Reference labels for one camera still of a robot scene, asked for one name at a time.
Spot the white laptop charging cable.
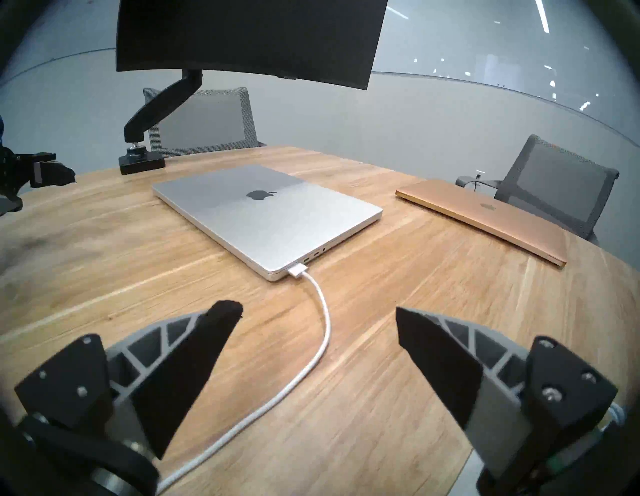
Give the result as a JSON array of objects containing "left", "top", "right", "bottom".
[{"left": 155, "top": 264, "right": 332, "bottom": 493}]

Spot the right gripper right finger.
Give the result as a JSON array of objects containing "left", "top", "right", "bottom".
[{"left": 395, "top": 306, "right": 619, "bottom": 479}]

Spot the frosted glass wall panel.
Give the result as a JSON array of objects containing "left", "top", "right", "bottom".
[{"left": 0, "top": 0, "right": 118, "bottom": 83}]

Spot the grey mesh chair with armrests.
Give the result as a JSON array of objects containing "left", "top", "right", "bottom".
[{"left": 455, "top": 134, "right": 621, "bottom": 241}]

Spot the silver MacBook laptop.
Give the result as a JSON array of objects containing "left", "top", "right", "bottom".
[{"left": 151, "top": 164, "right": 384, "bottom": 282}]

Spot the grey mesh armless chair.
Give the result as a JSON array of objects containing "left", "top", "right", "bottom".
[{"left": 142, "top": 87, "right": 266, "bottom": 158}]

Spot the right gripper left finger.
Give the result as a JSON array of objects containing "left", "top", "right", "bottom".
[{"left": 15, "top": 300, "right": 244, "bottom": 460}]

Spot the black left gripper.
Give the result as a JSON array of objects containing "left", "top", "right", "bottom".
[{"left": 0, "top": 145, "right": 77, "bottom": 201}]

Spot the wide glass wall whiteboard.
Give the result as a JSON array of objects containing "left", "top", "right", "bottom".
[{"left": 372, "top": 0, "right": 640, "bottom": 136}]

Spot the black curved desk monitor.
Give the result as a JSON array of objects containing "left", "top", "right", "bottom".
[{"left": 115, "top": 0, "right": 389, "bottom": 91}]

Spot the gold MacBook laptop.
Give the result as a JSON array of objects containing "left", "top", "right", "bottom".
[{"left": 395, "top": 178, "right": 569, "bottom": 267}]

